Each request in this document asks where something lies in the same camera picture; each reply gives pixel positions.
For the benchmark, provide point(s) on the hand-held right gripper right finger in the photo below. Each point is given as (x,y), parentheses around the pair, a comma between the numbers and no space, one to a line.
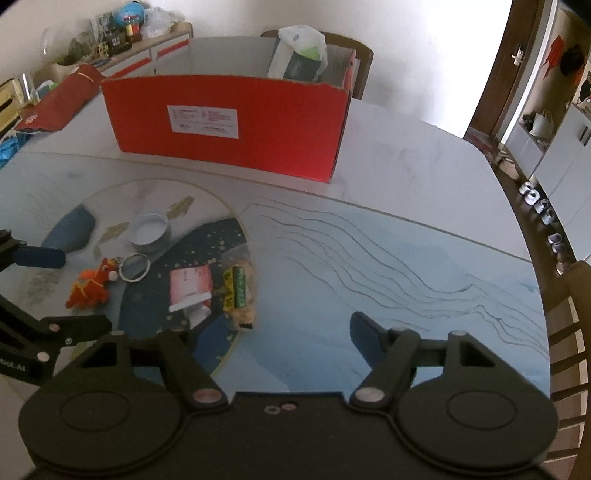
(364,334)

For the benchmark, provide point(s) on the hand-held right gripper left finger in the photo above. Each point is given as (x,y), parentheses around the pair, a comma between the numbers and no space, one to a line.
(175,350)

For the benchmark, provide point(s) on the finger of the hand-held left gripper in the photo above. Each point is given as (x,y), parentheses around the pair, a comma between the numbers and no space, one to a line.
(39,257)
(74,325)

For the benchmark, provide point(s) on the red cardboard box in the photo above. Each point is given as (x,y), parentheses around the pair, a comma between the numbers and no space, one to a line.
(277,129)

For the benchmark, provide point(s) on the grey white refill pouch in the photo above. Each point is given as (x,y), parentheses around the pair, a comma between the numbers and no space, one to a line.
(300,60)

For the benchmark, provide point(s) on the pink tube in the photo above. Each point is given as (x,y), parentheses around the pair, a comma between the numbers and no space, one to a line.
(189,281)

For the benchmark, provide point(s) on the yellow tissue box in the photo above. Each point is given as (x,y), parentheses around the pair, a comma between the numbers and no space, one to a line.
(9,110)

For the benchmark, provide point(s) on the red paper bag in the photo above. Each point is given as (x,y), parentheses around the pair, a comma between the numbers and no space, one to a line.
(60,97)

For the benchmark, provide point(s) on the row of grey shoes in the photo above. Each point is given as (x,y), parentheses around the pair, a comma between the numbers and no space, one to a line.
(540,205)

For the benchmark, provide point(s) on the slatted wooden chair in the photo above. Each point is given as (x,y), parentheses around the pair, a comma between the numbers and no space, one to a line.
(579,286)

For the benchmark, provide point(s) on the white sideboard cabinet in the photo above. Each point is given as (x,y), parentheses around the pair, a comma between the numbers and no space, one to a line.
(171,46)

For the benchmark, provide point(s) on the blue round toy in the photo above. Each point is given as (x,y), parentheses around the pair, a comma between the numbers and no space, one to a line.
(129,13)

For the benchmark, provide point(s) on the clear plastic bag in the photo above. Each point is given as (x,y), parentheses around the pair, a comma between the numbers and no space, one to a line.
(159,23)

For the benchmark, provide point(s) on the brown wooden chair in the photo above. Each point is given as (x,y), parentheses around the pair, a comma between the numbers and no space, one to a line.
(362,69)

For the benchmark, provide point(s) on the grey shoe cabinet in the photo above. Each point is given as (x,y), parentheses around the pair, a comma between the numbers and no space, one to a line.
(568,152)

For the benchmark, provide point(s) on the white bag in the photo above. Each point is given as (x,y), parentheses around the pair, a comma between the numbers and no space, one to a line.
(541,124)

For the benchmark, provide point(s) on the brown door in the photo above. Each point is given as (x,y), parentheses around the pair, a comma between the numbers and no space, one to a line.
(503,78)

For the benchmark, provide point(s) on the red hanging ornament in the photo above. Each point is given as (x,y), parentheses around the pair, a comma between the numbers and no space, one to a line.
(555,55)

